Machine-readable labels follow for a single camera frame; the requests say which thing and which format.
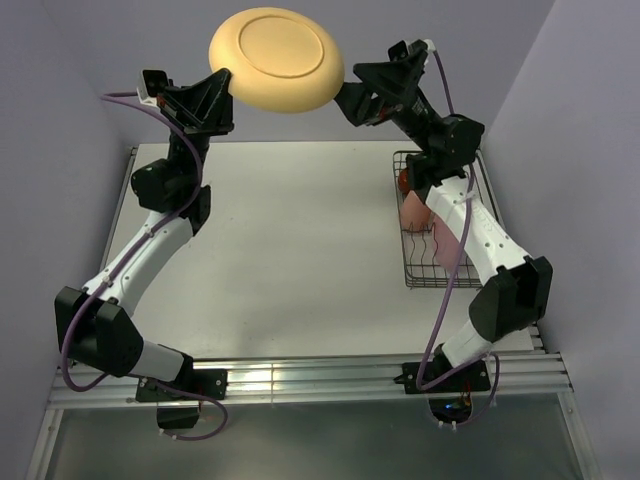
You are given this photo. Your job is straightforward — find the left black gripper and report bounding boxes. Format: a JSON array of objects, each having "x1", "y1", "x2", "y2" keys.
[{"x1": 156, "y1": 70, "x2": 234, "y2": 190}]

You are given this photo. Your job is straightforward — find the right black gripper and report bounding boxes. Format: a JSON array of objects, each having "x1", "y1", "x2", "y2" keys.
[{"x1": 322, "y1": 47, "x2": 438, "y2": 155}]

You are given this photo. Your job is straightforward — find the orange plastic plate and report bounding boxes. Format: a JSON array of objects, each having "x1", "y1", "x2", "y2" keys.
[{"x1": 208, "y1": 7, "x2": 345, "y2": 114}]

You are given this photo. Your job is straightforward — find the orange black mug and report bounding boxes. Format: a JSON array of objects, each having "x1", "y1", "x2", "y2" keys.
[{"x1": 397, "y1": 168, "x2": 411, "y2": 195}]

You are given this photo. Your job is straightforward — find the salmon plastic cup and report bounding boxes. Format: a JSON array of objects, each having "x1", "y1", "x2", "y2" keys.
[{"x1": 399, "y1": 190, "x2": 432, "y2": 233}]

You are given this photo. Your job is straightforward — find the pink plastic plate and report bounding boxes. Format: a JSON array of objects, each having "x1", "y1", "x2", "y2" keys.
[{"x1": 432, "y1": 215, "x2": 464, "y2": 274}]

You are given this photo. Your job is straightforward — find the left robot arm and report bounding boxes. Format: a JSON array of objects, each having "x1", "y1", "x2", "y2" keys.
[{"x1": 54, "y1": 69, "x2": 234, "y2": 399}]

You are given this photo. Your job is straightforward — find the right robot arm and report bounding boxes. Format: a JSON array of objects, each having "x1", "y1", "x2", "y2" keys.
[{"x1": 335, "y1": 43, "x2": 553, "y2": 390}]

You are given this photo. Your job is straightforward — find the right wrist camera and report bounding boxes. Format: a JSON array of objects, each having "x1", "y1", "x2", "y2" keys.
[{"x1": 387, "y1": 39, "x2": 437, "y2": 61}]

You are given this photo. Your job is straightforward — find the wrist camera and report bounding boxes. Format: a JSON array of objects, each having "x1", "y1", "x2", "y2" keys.
[
  {"x1": 136, "y1": 69, "x2": 174, "y2": 107},
  {"x1": 387, "y1": 39, "x2": 437, "y2": 61}
]

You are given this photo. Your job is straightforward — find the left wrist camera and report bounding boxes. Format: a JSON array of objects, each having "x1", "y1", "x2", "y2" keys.
[{"x1": 136, "y1": 69, "x2": 174, "y2": 107}]

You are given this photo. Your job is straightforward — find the black wire dish rack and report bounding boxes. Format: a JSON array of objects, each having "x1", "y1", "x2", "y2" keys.
[{"x1": 392, "y1": 150, "x2": 503, "y2": 290}]

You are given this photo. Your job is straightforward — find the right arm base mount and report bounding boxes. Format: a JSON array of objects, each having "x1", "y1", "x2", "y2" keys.
[{"x1": 394, "y1": 360, "x2": 490, "y2": 396}]

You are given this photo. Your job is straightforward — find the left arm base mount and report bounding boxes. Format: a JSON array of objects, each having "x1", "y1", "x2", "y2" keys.
[{"x1": 134, "y1": 369, "x2": 228, "y2": 438}]

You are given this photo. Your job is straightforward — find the aluminium table rail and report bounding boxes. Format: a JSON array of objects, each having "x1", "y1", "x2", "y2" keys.
[{"x1": 46, "y1": 350, "x2": 573, "y2": 410}]

